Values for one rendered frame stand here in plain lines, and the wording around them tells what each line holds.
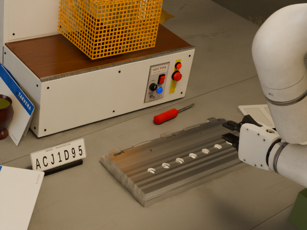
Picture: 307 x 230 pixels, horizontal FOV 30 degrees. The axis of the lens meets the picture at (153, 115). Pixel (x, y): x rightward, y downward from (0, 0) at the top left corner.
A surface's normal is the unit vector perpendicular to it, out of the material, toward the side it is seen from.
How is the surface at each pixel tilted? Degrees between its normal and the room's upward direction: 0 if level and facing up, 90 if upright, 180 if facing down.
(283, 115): 112
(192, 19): 0
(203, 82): 0
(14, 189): 0
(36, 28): 90
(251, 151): 90
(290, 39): 83
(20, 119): 69
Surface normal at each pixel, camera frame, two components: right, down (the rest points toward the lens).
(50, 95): 0.60, 0.52
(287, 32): -0.29, 0.28
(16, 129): -0.71, -0.11
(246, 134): -0.77, 0.18
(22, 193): 0.16, -0.83
